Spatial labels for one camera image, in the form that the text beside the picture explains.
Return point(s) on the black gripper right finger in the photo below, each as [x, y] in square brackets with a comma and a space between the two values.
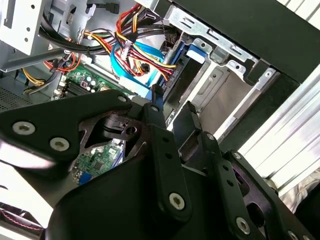
[225, 175]

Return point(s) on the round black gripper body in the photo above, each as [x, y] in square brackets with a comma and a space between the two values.
[112, 207]

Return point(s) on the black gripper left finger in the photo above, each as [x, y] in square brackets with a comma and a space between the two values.
[62, 117]

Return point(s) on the hard disk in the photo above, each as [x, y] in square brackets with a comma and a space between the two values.
[175, 77]

